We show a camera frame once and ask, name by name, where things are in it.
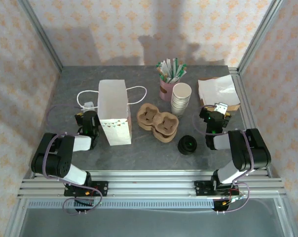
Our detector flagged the white paper bag with handles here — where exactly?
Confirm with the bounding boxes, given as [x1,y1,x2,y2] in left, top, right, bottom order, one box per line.
[76,79,148,147]

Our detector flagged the white napkin stack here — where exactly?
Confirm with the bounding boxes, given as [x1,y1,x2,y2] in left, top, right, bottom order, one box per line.
[198,79,241,107]

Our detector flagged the black cup lid stack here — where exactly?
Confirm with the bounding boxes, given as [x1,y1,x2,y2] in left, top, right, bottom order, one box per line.
[177,135,198,156]

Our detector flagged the white paper cup stack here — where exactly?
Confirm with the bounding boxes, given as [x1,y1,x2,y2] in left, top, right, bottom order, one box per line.
[170,82,192,118]

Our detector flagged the pink sachet holder cup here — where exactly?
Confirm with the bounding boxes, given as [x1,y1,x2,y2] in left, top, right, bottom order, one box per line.
[159,76,181,101]

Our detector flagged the plain white sachet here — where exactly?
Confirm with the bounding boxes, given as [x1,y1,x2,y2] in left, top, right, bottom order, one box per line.
[164,58,174,76]

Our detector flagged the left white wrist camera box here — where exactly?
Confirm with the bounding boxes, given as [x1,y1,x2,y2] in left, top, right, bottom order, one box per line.
[81,100,95,111]

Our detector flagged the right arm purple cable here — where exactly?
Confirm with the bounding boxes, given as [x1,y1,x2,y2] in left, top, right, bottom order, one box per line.
[192,105,254,215]

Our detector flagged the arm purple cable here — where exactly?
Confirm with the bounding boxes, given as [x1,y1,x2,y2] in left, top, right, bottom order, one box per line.
[45,103,103,216]
[192,105,254,215]

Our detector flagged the aluminium table side rail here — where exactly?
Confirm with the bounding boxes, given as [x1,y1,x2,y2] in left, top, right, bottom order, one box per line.
[227,66,273,179]

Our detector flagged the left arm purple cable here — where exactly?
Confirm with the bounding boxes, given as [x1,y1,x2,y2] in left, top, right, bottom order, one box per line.
[45,103,103,216]

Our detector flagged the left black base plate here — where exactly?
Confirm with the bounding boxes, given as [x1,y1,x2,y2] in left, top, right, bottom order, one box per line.
[64,181,109,198]

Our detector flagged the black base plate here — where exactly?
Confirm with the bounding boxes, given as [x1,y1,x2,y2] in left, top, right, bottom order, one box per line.
[64,181,109,198]
[193,180,240,198]

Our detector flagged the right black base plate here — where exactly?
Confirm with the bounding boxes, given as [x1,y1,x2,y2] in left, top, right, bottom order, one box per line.
[193,180,240,198]

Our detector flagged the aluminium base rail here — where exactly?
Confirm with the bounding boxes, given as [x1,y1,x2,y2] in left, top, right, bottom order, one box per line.
[17,169,287,199]

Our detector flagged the aluminium frame post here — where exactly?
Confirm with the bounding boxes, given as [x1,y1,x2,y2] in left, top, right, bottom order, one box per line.
[237,0,285,73]
[17,0,65,72]

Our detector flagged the grey slotted cable duct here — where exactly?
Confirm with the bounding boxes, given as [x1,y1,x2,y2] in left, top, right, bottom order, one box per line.
[27,199,215,209]

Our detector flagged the aluminium frame leg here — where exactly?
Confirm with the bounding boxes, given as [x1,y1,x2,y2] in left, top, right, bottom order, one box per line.
[4,198,29,237]
[273,198,297,237]

